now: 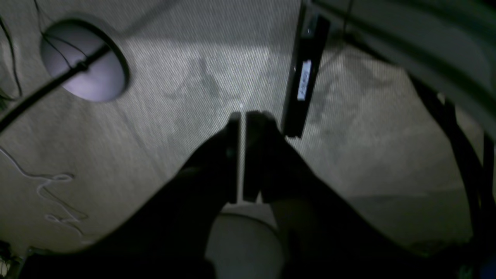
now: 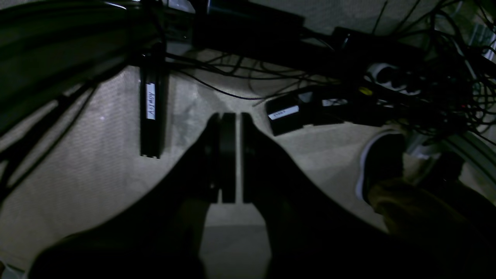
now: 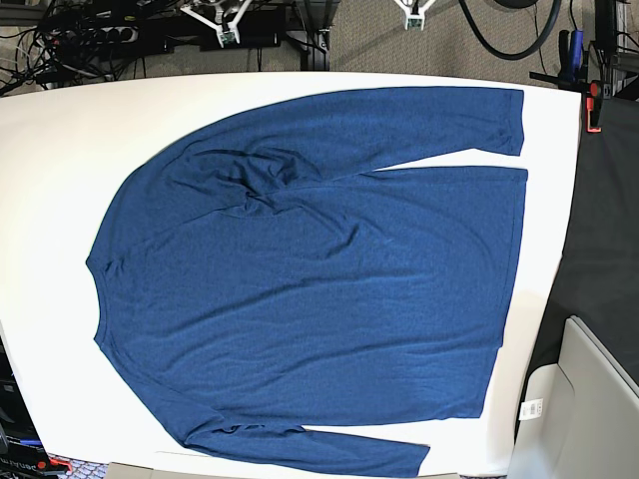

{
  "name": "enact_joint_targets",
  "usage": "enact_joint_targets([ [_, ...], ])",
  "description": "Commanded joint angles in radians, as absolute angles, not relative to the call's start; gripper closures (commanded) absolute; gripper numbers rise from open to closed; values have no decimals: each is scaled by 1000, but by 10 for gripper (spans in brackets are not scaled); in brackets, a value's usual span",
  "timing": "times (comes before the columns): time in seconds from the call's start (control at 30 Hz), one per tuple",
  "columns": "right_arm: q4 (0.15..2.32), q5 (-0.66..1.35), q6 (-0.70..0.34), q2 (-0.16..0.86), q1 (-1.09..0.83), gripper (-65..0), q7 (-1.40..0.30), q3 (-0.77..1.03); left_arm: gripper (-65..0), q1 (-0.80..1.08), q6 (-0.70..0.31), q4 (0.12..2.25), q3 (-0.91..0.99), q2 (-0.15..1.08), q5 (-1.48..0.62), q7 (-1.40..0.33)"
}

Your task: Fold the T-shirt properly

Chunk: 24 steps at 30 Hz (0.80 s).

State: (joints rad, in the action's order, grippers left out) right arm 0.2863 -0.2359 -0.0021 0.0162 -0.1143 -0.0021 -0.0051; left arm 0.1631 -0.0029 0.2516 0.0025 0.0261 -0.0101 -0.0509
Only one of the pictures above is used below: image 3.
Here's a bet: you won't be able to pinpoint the black cloth side table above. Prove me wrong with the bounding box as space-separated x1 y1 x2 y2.
529 94 639 380

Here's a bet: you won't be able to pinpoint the thick black hose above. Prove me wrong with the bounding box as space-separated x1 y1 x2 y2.
457 0 562 58

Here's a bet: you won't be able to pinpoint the black power strip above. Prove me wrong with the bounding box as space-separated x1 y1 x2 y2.
59 26 139 45

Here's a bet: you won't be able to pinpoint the red and black clamp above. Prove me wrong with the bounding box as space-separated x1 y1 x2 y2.
585 81 603 134

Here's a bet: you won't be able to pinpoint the blue handled tool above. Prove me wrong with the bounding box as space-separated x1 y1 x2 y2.
569 29 583 77

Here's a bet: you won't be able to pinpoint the blue long-sleeve T-shirt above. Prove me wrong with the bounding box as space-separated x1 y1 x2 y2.
87 87 527 478

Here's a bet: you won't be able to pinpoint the grey tray at table edge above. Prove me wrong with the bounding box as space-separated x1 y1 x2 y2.
104 462 161 479

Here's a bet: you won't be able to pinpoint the grey plastic bin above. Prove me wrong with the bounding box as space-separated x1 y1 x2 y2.
507 316 638 478

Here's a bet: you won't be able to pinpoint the black box with red label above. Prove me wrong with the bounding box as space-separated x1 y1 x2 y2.
1 346 46 478

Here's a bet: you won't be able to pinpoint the tangled black cables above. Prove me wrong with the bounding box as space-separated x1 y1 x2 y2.
0 9 121 97

